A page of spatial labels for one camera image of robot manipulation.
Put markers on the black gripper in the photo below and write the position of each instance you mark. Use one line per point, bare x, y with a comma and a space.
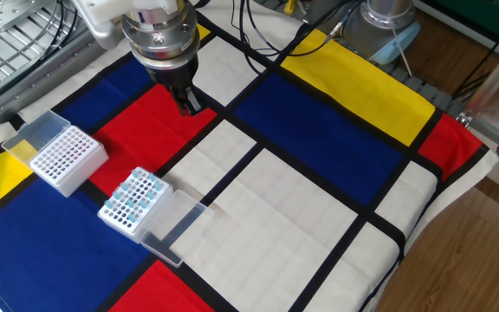
171, 78

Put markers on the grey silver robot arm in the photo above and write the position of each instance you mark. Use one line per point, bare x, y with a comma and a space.
98, 13

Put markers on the white pipette tip box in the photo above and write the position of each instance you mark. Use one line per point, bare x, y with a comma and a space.
65, 160
117, 214

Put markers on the colour block tablecloth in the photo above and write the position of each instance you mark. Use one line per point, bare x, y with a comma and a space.
297, 138

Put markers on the yellow plastic clamp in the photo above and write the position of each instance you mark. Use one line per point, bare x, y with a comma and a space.
289, 6

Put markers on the silver metal mounting plate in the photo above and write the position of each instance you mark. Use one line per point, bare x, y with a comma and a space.
11, 11

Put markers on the aluminium profile frame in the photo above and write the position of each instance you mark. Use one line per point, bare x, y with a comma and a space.
496, 76

